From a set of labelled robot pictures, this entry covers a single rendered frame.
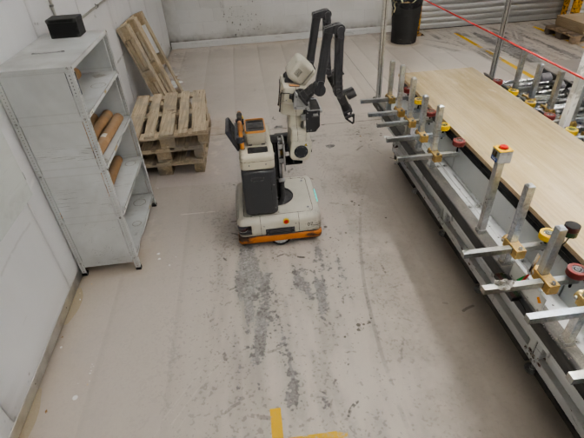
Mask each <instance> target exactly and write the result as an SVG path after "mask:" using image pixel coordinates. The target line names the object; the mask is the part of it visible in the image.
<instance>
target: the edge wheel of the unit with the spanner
mask: <svg viewBox="0 0 584 438"><path fill-rule="evenodd" d="M565 273H566V275H567V276H568V277H569V278H571V279H573V280H576V281H583V280H584V266H583V265H581V264H579V263H569V264H568V266H567V268H566V270H565Z"/></svg>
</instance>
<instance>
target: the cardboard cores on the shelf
mask: <svg viewBox="0 0 584 438"><path fill-rule="evenodd" d="M74 71H75V72H76V77H77V80H79V79H80V77H81V76H82V74H81V71H80V70H79V69H77V68H74ZM90 120H91V122H92V125H93V128H94V131H95V133H96V137H97V140H98V142H99V145H100V148H101V151H102V153H103V154H104V152H105V150H106V149H107V148H108V146H109V144H110V142H111V140H112V138H113V137H114V135H115V133H116V132H117V130H118V128H119V126H120V125H121V123H122V121H123V116H122V115H121V114H119V113H115V114H114V115H113V114H112V112H111V111H110V110H107V109H106V110H104V111H103V113H102V114H101V115H100V116H99V118H98V116H97V114H95V113H93V115H92V116H91V118H90ZM122 162H123V159H122V158H121V157H120V156H114V157H113V160H112V162H111V164H110V166H109V174H110V177H111V180H112V182H113V185H114V184H115V181H116V177H117V175H118V172H119V169H120V167H121V165H122Z"/></svg>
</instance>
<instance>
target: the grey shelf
mask: <svg viewBox="0 0 584 438"><path fill-rule="evenodd" d="M103 39H104V41H103ZM106 39H107V40H106ZM104 42H105V44H104ZM105 45H106V47H105ZM108 45H109V46H108ZM106 48H107V50H106ZM62 50H64V51H65V52H57V53H46V54H35V55H31V53H42V52H53V51H62ZM107 51H108V53H107ZM110 53H111V54H110ZM108 54H109V56H108ZM110 63H111V65H110ZM113 64H114V65H113ZM111 66H112V68H111ZM114 67H115V68H114ZM74 68H77V69H79V70H80V71H81V74H82V76H81V77H80V79H79V80H78V82H79V84H80V87H81V90H82V93H83V94H82V93H81V90H80V88H79V85H78V83H77V80H76V76H75V73H74V70H73V69H74ZM112 69H113V70H112ZM64 72H65V74H64ZM68 72H69V73H68ZM65 75H66V76H65ZM66 77H67V79H68V82H69V83H68V82H67V79H66ZM70 79H71V80H70ZM115 79H116V80H115ZM118 80H119V81H118ZM116 84H117V85H116ZM69 85H70V86H69ZM73 86H74V87H73ZM117 86H118V88H117ZM70 89H71V91H72V93H71V91H70ZM118 90H119V91H118ZM119 92H120V95H119ZM72 94H73V96H72ZM120 96H121V97H120ZM121 98H122V100H121ZM0 99H1V101H2V104H3V106H4V108H5V110H6V112H7V114H8V116H9V119H10V121H11V123H12V125H13V127H14V129H15V131H16V133H17V136H18V138H19V140H20V142H21V144H22V145H23V149H24V151H25V153H26V155H27V157H28V158H29V161H30V164H31V166H32V168H33V170H34V171H35V173H36V177H37V179H38V181H39V182H40V184H41V186H42V188H43V192H44V194H45V195H46V197H47V199H48V201H49V203H50V206H51V208H52V210H53V212H54V214H55V216H56V219H57V221H58V223H59V225H60V227H61V229H62V231H63V234H64V236H65V238H66V240H67V242H68V244H69V246H70V249H71V251H72V253H73V255H74V257H75V258H76V262H77V264H78V266H79V268H80V270H81V271H82V275H83V276H85V275H88V274H89V271H88V270H86V269H85V268H88V267H95V266H103V265H110V264H118V263H126V262H134V264H135V266H136V270H138V269H142V264H141V262H140V260H139V257H138V252H139V249H140V241H141V237H142V235H143V232H144V230H145V226H146V222H147V220H148V216H149V210H150V206H151V203H152V207H156V205H157V203H156V200H155V197H154V194H153V190H152V188H151V184H150V181H149V176H148V172H147V170H146V166H145V163H144V160H143V154H142V151H141V148H140V145H139V142H138V139H137V136H136V131H135V127H134V124H133V121H132V118H131V114H130V112H129V106H128V103H127V100H126V96H125V94H124V90H123V85H122V82H121V79H120V76H119V72H118V69H117V67H116V61H115V58H114V55H113V51H112V49H111V45H110V40H109V37H108V33H107V30H86V32H85V33H84V34H83V35H82V36H80V37H69V38H58V39H52V38H51V36H50V34H43V35H42V36H40V37H39V38H38V39H37V40H35V41H34V42H33V43H31V44H29V45H28V46H27V47H25V48H24V49H22V50H20V51H19V52H18V53H16V54H15V55H14V56H13V57H11V58H10V59H8V60H7V61H6V62H4V63H2V64H1V65H0ZM122 101H123V103H122ZM125 104H126V105H125ZM123 107H124V108H123ZM126 107H127V108H126ZM104 110H110V111H111V112H112V114H113V115H114V114H115V113H119V114H121V115H122V116H123V121H122V123H121V125H120V126H119V128H118V130H117V132H116V133H115V135H114V137H113V138H112V140H111V142H110V143H109V146H108V148H107V149H106V150H105V152H104V154H103V153H102V151H101V148H100V145H99V142H98V140H97V137H96V133H95V131H94V128H93V125H92V122H91V120H90V118H91V116H92V115H93V113H95V114H97V116H98V118H99V116H100V115H101V114H102V113H103V111H104ZM124 111H125V112H124ZM127 111H128V112H127ZM125 113H126V115H125ZM87 125H88V126H87ZM131 125H132V126H131ZM83 126H84V127H85V129H86V131H85V129H84V127H83ZM129 128H130V129H129ZM132 128H133V129H132ZM130 131H131V133H130ZM86 132H87V134H86ZM133 132H134V133H133ZM131 134H132V135H131ZM87 135H88V136H87ZM88 137H89V139H88ZM91 137H92V138H91ZM132 137H133V138H132ZM133 139H134V142H133ZM92 140H93V141H92ZM134 143H135V144H134ZM90 145H91V146H92V148H91V146H90ZM94 146H95V147H94ZM137 147H138V148H137ZM92 149H93V150H92ZM93 151H94V153H93ZM136 152H137V153H136ZM139 153H140V154H139ZM94 154H95V156H96V158H95V156H94ZM137 154H138V156H137ZM114 156H120V157H121V158H122V159H123V162H122V165H121V167H120V169H119V172H118V175H117V177H116V181H115V184H114V185H113V182H112V180H111V177H110V173H109V167H110V164H111V162H112V160H113V157H114ZM98 157H99V158H98ZM141 166H142V167H141ZM142 169H143V171H142ZM144 171H145V172H144ZM101 173H102V175H103V177H102V175H101ZM145 173H146V174H145ZM143 175H144V176H143ZM106 178H107V179H106ZM144 178H145V180H144ZM147 179H148V180H147ZM145 181H146V182H145ZM104 183H105V184H106V187H107V189H106V187H105V184H104ZM146 183H147V185H146ZM147 187H148V188H147ZM107 190H108V191H107ZM148 190H149V191H148ZM110 191H111V192H110ZM108 192H109V194H108ZM150 192H151V193H150ZM153 201H154V202H153ZM60 213H61V215H60ZM132 259H133V261H132ZM84 266H85V267H84Z"/></svg>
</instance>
